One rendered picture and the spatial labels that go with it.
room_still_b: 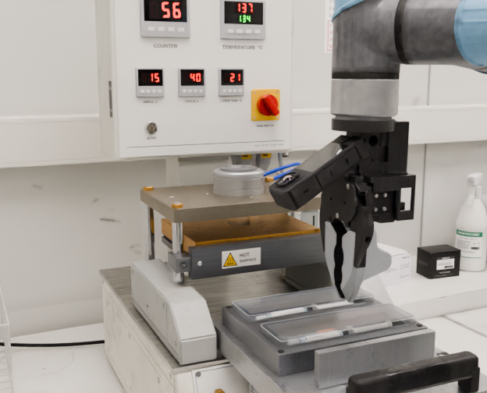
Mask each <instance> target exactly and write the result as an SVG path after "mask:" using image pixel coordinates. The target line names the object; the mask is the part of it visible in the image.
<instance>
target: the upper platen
mask: <svg viewBox="0 0 487 393"><path fill-rule="evenodd" d="M316 232H320V228H317V227H315V226H313V225H310V224H308V223H306V222H304V221H301V220H298V219H296V218H293V217H291V216H289V215H287V214H284V213H281V214H266V215H257V216H249V217H240V218H224V219H215V220H207V221H191V222H184V223H183V249H184V252H185V253H186V254H187V255H188V247H189V246H201V245H208V244H216V243H229V242H236V241H244V240H252V239H265V238H272V237H280V236H287V235H301V234H308V233H316ZM162 234H163V235H164V236H162V242H163V243H164V244H165V245H167V247H168V248H170V249H171V250H172V222H171V221H170V220H169V219H168V218H162Z"/></svg>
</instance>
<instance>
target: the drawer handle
mask: <svg viewBox="0 0 487 393"><path fill-rule="evenodd" d="M478 361H479V359H478V357H477V356H476V355H475V354H474V353H473V352H469V351H463V352H456V353H452V354H449V355H444V356H438V357H434V358H430V359H423V360H419V361H416V362H412V363H405V364H401V365H397V366H391V367H387V368H383V369H379V370H373V371H368V372H364V373H361V374H354V375H352V376H350V377H349V379H348V386H347V387H346V393H409V392H413V391H419V390H422V389H426V388H432V387H435V386H439V385H443V384H448V383H452V382H456V381H458V383H457V384H458V386H460V387H461V388H463V389H464V390H466V391H468V392H470V393H473V392H476V391H478V389H479V378H480V367H479V366H478Z"/></svg>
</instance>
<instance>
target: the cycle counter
mask: <svg viewBox="0 0 487 393"><path fill-rule="evenodd" d="M149 19H179V20H183V10H182V1H169V0H149Z"/></svg>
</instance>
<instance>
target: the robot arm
mask: <svg viewBox="0 0 487 393"><path fill-rule="evenodd" d="M332 23H333V27H332V79H334V80H332V84H331V108H330V113H331V114H332V115H335V116H336V117H335V118H332V125H331V130H335V131H342V132H347V135H346V136H345V135H340V136H338V137H337V138H335V139H334V140H333V141H332V142H330V143H329V144H327V145H326V146H324V147H323V148H322V149H321V150H319V151H318V152H316V153H315V154H313V155H312V156H310V157H309V158H308V159H307V160H305V161H304V162H302V163H301V164H299V165H298V166H297V167H296V168H294V169H293V170H291V171H290V172H287V173H286V174H285V175H283V176H282V177H280V178H279V179H278V180H276V182H274V183H273V184H271V185H270V186H269V187H268V190H269V192H270V193H271V195H272V197H273V199H274V201H275V203H276V204H277V205H278V206H280V207H284V208H286V209H289V210H292V211H296V210H298V209H299V208H300V207H302V206H304V205H305V204H306V203H307V202H308V201H310V200H311V199H313V198H314V197H316V196H317V195H318V194H320V192H322V194H321V206H320V213H319V225H320V232H321V237H322V247H323V252H324V253H325V259H326V263H327V267H328V269H329V274H330V277H331V279H332V283H333V286H334V288H335V290H336V292H337V294H338V296H339V297H340V298H341V299H344V298H346V300H347V302H348V303H352V302H353V301H354V299H355V298H356V296H357V294H358V292H359V290H360V287H361V283H362V282H363V281H364V280H366V279H368V278H371V277H373V276H375V275H377V274H380V273H382V272H384V271H387V270H388V269H389V268H390V266H391V264H392V256H391V254H390V253H389V252H386V251H385V250H382V249H380V248H379V247H378V245H377V232H376V230H375V229H374V221H375V222H378V223H388V222H395V221H406V220H414V199H415V186H416V175H413V174H409V173H407V155H408V140H409V125H410V122H406V121H401V122H398V121H396V120H395V119H392V117H393V116H396V115H397V114H398V104H399V89H400V81H399V79H400V74H399V73H400V64H404V65H452V66H459V67H463V68H466V69H473V70H474V71H476V72H479V73H483V74H487V0H335V1H334V12H333V15H332ZM337 79H339V80H337ZM349 79H350V80H349ZM402 188H411V208H410V210H406V211H405V202H402V201H400V200H401V189H402Z"/></svg>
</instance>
